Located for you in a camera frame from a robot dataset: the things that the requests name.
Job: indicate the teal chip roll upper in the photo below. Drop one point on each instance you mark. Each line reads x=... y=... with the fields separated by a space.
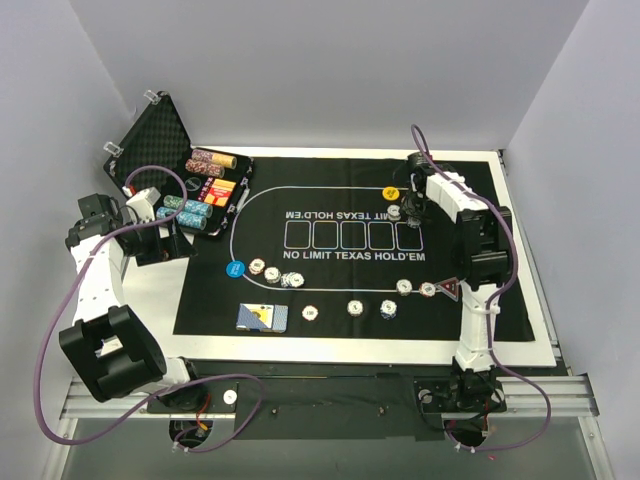
x=191 y=206

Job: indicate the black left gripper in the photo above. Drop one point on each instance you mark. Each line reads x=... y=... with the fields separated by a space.
x=167 y=245

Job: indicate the red triangular dealer button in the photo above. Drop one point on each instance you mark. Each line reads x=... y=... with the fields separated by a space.
x=449 y=287

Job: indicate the grey chips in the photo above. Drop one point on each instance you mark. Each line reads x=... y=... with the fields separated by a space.
x=272 y=275
x=394 y=212
x=404 y=287

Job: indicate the brown chip roll top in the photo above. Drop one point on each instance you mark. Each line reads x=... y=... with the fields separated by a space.
x=213 y=157

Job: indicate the teal chip roll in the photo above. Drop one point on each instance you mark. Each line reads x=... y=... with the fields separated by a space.
x=191 y=206
x=186 y=219

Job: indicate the blue playing card box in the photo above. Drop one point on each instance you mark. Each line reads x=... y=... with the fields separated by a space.
x=262 y=318

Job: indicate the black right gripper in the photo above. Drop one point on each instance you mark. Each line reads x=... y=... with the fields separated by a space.
x=412 y=205

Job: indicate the orange card deck box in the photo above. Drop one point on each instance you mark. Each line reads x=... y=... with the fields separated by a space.
x=216 y=192

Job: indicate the blue small blind button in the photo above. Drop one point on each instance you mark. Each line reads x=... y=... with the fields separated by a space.
x=235 y=269

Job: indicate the black chip carrying case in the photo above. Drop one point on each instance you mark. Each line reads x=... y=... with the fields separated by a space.
x=159 y=137

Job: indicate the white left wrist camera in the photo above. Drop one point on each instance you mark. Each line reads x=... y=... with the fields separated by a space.
x=140 y=204

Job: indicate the black poker table mat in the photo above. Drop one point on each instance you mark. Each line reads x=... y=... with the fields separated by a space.
x=326 y=219

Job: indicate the black round dealer puck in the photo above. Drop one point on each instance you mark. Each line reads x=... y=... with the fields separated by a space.
x=193 y=184

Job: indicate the teal chip roll lower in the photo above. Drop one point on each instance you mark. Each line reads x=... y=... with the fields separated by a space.
x=186 y=219

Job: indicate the red 100 chip stack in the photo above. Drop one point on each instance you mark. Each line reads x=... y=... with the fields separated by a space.
x=310 y=313

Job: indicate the red chips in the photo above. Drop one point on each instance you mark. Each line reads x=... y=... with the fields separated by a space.
x=427 y=289
x=256 y=266

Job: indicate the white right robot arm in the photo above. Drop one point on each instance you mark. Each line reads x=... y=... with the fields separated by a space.
x=482 y=257

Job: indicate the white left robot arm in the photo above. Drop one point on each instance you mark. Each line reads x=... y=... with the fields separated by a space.
x=109 y=347

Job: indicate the yellow big blind button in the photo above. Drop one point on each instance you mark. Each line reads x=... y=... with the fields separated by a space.
x=390 y=193

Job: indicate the blue 5 chip stack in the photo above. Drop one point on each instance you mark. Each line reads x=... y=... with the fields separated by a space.
x=388 y=309

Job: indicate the grey 1 chip stack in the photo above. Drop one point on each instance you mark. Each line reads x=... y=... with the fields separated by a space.
x=355 y=308

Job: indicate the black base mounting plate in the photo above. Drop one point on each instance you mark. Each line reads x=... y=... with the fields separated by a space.
x=335 y=402

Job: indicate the aluminium front rail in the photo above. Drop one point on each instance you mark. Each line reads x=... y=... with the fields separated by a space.
x=570 y=396

